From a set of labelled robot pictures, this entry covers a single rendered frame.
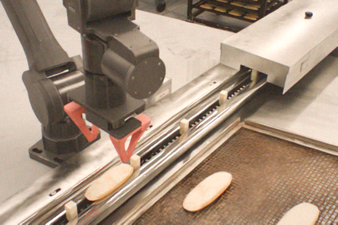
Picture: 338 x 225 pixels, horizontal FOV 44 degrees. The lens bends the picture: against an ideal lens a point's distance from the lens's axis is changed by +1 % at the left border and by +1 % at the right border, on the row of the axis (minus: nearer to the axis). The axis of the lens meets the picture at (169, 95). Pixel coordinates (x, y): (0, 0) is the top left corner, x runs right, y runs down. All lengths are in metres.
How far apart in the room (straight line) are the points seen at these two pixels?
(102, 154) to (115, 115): 0.19
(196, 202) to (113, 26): 0.27
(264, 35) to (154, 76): 0.60
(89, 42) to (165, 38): 0.72
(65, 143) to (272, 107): 0.47
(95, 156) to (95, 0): 0.33
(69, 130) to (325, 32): 0.69
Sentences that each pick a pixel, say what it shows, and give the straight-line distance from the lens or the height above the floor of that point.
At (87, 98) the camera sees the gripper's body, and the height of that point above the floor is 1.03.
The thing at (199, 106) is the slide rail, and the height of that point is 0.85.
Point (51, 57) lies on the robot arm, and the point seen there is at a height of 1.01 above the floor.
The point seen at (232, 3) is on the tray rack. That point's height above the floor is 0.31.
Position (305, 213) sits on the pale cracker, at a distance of 0.59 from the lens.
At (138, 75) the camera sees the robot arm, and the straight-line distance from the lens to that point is 0.49.
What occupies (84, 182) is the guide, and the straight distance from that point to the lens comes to 0.71.
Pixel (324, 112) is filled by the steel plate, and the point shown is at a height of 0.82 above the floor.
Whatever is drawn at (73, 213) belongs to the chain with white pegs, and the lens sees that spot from 0.67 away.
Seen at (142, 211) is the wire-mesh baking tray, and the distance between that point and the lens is 0.62.
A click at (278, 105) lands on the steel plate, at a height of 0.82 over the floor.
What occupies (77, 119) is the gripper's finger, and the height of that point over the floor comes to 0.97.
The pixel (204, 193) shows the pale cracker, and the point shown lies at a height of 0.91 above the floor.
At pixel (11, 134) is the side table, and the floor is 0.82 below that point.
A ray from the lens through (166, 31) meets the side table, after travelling 1.29.
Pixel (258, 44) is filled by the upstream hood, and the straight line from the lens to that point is 1.02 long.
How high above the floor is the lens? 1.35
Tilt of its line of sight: 33 degrees down
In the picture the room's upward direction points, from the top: 2 degrees clockwise
